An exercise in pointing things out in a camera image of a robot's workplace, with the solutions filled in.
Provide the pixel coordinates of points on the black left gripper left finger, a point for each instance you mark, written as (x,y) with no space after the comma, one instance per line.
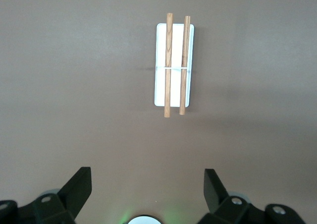
(74,191)

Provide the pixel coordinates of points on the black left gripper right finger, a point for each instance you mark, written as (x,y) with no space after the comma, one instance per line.
(215,191)

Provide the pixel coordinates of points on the white towel rack wooden rods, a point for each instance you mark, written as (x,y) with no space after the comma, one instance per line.
(176,48)

